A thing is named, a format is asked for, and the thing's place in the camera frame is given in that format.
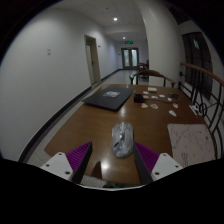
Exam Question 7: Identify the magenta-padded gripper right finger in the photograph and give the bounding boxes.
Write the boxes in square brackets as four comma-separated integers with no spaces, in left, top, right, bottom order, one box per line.
[132,141,184,185]

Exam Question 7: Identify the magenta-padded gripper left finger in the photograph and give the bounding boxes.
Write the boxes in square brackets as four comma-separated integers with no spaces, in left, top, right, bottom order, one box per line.
[39,141,94,185]

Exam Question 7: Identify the white marble-print mouse pad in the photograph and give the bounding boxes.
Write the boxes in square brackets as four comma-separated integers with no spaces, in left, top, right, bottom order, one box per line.
[166,123,216,169]

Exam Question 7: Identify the small black box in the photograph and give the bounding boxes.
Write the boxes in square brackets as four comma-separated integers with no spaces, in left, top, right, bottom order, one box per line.
[133,93,145,104]

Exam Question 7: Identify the black closed laptop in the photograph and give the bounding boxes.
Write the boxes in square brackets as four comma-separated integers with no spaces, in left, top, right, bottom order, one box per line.
[81,86,137,112]

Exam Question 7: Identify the wooden armchair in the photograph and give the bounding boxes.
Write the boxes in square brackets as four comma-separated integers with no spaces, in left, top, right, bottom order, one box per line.
[129,69,177,89]

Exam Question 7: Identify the dark wooden chair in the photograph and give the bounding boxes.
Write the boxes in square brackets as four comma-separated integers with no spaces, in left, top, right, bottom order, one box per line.
[137,59,150,80]

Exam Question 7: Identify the black railing with wooden handrail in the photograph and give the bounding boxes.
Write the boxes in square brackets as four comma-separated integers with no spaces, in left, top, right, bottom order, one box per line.
[178,61,224,158]

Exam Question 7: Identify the dark framed window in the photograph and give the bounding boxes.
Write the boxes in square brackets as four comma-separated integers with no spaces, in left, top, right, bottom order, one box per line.
[181,31,214,100]

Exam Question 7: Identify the beige side door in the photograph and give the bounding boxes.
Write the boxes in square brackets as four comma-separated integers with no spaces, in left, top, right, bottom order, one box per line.
[83,34,102,86]

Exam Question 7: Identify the glazed double door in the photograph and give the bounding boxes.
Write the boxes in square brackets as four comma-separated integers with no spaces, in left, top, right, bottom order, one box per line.
[120,47,140,70]

